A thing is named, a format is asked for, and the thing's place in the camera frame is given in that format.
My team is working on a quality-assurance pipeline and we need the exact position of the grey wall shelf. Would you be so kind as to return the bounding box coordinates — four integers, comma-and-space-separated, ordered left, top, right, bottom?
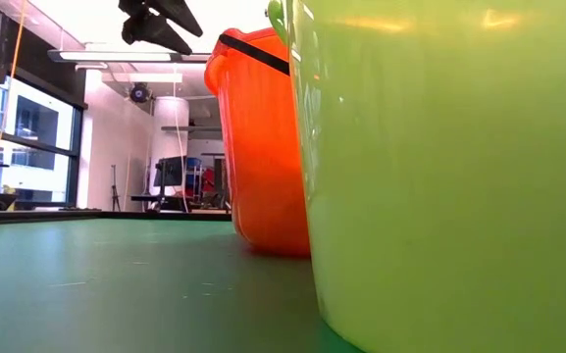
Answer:
160, 126, 223, 133

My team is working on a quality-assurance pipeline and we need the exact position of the red equipment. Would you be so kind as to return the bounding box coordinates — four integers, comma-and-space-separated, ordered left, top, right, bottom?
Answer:
201, 169, 218, 205

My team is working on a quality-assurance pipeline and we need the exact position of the black tripod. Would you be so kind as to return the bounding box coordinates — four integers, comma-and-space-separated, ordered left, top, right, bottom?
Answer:
109, 164, 122, 212

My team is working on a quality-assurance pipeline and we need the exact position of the blue storage bin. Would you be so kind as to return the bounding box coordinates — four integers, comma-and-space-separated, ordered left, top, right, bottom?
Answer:
186, 156, 203, 203

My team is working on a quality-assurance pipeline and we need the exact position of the green plastic halloween bucket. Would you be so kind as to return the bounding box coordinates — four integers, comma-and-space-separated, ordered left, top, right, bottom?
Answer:
266, 0, 566, 353

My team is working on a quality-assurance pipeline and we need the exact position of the round black ceiling fixture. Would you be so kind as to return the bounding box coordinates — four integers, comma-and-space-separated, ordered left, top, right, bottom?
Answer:
129, 82, 151, 104

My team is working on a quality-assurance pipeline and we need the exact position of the long ceiling light bar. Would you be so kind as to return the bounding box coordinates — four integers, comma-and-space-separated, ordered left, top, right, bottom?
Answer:
46, 48, 214, 64

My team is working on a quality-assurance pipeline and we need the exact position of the orange plastic halloween bucket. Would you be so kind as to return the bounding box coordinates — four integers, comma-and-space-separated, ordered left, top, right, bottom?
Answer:
203, 27, 312, 259

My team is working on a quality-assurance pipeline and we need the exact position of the black monitor on stand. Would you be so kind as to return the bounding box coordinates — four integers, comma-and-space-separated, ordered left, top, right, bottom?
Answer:
153, 155, 188, 188

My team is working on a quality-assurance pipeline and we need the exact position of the black low table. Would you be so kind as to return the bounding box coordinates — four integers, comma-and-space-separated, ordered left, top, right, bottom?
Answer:
129, 194, 190, 212

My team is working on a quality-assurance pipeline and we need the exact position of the white ceiling light panel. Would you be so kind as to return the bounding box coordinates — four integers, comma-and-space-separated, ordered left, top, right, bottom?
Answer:
100, 72, 183, 83

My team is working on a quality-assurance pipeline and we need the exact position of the dark window frame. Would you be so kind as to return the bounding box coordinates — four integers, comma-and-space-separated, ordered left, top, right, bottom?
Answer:
0, 73, 87, 210

